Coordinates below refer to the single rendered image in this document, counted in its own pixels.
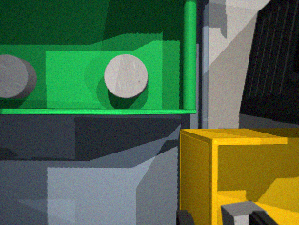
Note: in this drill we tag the grey block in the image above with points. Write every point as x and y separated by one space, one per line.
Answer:
238 213

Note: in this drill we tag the green open bin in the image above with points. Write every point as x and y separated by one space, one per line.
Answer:
70 42

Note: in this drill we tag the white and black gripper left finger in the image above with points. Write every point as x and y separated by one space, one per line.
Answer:
184 218

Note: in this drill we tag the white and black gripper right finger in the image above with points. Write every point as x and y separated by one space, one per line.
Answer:
261 218

